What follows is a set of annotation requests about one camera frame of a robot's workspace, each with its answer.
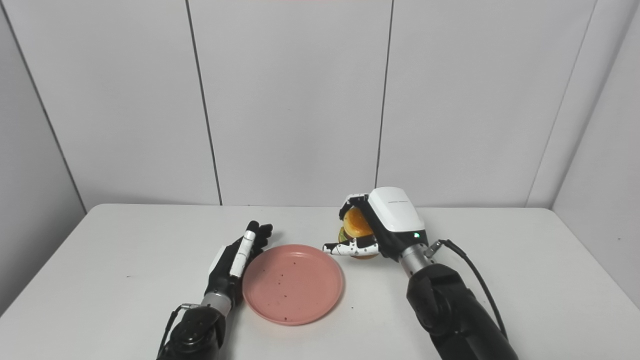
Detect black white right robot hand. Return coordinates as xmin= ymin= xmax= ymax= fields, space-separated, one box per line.
xmin=322 ymin=187 xmax=429 ymax=262

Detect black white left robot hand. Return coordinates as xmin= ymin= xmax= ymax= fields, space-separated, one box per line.
xmin=206 ymin=220 xmax=274 ymax=307

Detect toy hamburger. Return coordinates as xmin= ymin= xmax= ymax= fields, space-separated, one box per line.
xmin=338 ymin=207 xmax=380 ymax=260

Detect pink round plate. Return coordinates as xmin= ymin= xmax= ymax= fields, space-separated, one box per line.
xmin=242 ymin=244 xmax=345 ymax=327

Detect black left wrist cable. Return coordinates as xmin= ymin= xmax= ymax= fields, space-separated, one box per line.
xmin=156 ymin=302 xmax=201 ymax=359

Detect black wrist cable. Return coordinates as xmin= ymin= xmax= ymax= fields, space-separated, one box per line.
xmin=156 ymin=302 xmax=201 ymax=359
xmin=425 ymin=239 xmax=509 ymax=342

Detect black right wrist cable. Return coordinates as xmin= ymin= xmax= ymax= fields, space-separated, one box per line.
xmin=425 ymin=239 xmax=509 ymax=342

